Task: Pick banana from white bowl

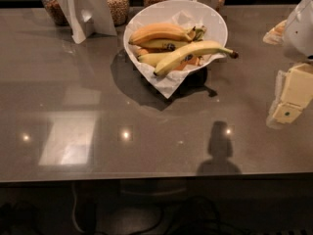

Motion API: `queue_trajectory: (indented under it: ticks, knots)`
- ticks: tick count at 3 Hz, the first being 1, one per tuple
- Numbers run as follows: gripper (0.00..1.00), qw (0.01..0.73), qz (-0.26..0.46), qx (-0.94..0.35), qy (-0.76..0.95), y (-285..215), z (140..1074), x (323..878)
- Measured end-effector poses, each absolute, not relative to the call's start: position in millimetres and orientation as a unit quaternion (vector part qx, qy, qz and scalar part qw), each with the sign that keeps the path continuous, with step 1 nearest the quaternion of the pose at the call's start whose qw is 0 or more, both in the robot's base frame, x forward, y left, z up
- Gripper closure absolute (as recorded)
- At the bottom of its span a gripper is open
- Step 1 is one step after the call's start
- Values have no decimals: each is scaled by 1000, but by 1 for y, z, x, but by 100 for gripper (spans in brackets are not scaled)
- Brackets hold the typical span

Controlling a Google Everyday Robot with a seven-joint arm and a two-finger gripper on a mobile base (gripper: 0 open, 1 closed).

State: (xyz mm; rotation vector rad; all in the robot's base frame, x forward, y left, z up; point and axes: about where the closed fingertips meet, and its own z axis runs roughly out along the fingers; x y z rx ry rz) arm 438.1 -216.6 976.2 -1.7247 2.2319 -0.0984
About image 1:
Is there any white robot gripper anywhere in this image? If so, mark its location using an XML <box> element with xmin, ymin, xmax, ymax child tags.
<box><xmin>263</xmin><ymin>0</ymin><xmax>313</xmax><ymax>129</ymax></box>

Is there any yellow banana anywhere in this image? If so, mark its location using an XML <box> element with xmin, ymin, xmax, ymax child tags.
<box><xmin>128</xmin><ymin>23</ymin><xmax>196</xmax><ymax>45</ymax></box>
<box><xmin>139</xmin><ymin>39</ymin><xmax>188</xmax><ymax>51</ymax></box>
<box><xmin>138</xmin><ymin>52</ymin><xmax>168</xmax><ymax>67</ymax></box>
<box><xmin>154</xmin><ymin>40</ymin><xmax>239</xmax><ymax>76</ymax></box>

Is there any white bowl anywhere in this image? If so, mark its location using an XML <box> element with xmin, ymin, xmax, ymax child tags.
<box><xmin>123</xmin><ymin>0</ymin><xmax>228</xmax><ymax>84</ymax></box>

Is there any orange fruit in bowl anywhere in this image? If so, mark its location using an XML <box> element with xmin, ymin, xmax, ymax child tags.
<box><xmin>175</xmin><ymin>57</ymin><xmax>200</xmax><ymax>71</ymax></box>

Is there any right glass jar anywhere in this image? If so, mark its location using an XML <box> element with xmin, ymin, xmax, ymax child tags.
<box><xmin>215</xmin><ymin>0</ymin><xmax>226</xmax><ymax>12</ymax></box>

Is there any glass jar of grains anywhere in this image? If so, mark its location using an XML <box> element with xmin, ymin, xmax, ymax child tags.
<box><xmin>107</xmin><ymin>0</ymin><xmax>129</xmax><ymax>26</ymax></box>

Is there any white paper sign stand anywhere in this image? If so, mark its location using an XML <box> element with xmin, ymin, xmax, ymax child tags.
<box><xmin>57</xmin><ymin>0</ymin><xmax>116</xmax><ymax>44</ymax></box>

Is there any left glass jar of nuts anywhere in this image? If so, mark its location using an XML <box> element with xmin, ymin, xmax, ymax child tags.
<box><xmin>41</xmin><ymin>0</ymin><xmax>68</xmax><ymax>26</ymax></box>

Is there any black cable under table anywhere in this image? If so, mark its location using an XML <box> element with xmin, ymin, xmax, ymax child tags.
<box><xmin>69</xmin><ymin>181</ymin><xmax>252</xmax><ymax>235</ymax></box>

